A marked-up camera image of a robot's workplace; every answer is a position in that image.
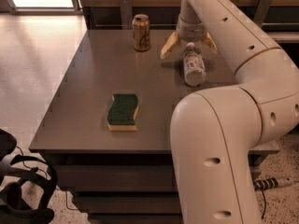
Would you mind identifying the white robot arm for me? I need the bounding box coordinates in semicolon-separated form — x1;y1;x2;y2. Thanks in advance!
170;0;299;224

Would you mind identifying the metal wall bracket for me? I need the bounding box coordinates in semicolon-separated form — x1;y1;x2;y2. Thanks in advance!
253;0;273;28
119;0;133;30

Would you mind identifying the clear plastic water bottle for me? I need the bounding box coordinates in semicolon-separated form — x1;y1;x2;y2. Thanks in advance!
183;43;206;87

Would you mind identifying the left metal wall bracket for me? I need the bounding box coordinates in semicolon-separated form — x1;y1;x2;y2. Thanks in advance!
119;0;133;30

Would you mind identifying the green and yellow sponge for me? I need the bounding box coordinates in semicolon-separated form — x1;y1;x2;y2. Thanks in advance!
107;93;139;132

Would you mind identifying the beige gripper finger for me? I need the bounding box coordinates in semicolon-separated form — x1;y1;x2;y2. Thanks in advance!
201;33;218;54
160;32;179;59

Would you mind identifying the wooden wall shelf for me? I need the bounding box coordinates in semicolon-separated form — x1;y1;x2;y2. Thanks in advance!
268;32;299;44

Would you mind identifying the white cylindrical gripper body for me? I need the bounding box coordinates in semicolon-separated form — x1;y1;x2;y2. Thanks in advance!
176;13;207;42

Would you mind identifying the gold soda can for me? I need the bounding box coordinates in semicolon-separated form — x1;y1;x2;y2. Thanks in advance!
133;14;150;51

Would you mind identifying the striped black white cable plug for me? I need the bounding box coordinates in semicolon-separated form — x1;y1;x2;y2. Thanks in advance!
254;177;294;190

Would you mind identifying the grey drawer cabinet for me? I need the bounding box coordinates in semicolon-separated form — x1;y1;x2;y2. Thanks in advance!
30;31;279;224

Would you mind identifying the right metal wall bracket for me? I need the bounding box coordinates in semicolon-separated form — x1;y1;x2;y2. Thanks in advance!
253;0;273;28

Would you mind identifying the black robot base with straps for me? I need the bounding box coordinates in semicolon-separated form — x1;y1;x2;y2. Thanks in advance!
0;130;58;224

